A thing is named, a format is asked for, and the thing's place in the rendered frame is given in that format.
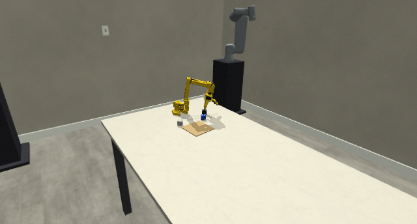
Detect tan flat mat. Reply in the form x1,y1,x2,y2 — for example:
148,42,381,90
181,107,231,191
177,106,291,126
181,121,214,137

